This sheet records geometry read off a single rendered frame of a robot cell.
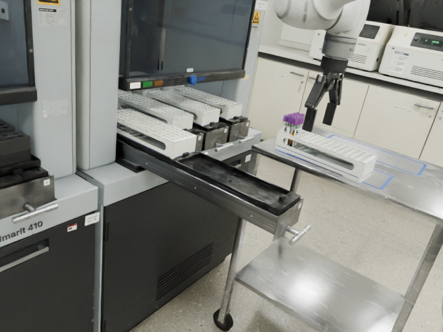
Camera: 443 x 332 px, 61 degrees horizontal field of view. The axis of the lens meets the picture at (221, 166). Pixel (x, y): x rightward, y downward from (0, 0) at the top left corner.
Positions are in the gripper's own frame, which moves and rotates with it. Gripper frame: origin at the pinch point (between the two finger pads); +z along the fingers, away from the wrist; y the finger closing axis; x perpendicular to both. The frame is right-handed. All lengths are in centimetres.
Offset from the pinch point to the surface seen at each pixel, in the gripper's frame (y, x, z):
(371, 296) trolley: 26, -28, 65
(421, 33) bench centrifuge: 201, 28, -31
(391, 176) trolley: 10.3, -23.3, 11.0
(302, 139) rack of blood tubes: -5.0, 1.6, 4.9
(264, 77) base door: 187, 142, 27
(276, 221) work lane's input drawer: -39.2, -13.0, 13.7
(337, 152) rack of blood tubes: -4.9, -10.0, 4.8
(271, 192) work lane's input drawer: -29.8, -5.1, 12.7
